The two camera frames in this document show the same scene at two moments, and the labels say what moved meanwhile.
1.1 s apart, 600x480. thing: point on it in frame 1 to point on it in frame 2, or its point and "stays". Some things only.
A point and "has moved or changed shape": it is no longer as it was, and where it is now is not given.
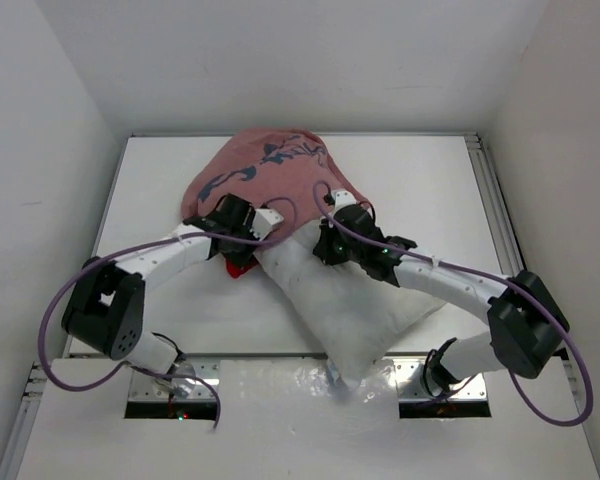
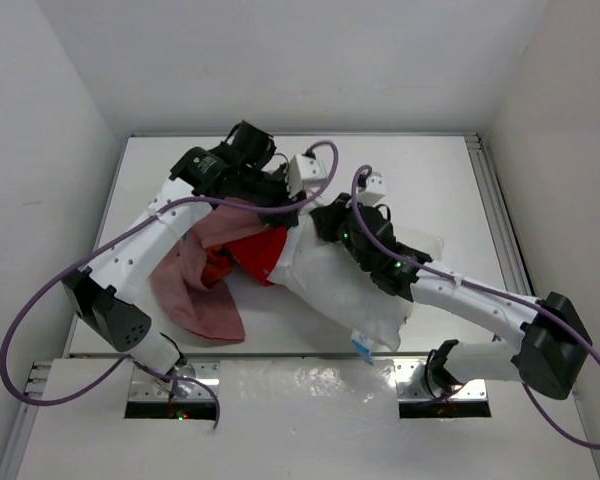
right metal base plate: x=408 y=377 stays
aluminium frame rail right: x=494 y=205 stays
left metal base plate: x=193 y=379 stays
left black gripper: x=241 y=258 to x=286 y=218
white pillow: x=357 y=316 has moved or changed shape
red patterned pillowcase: x=287 y=170 has moved or changed shape
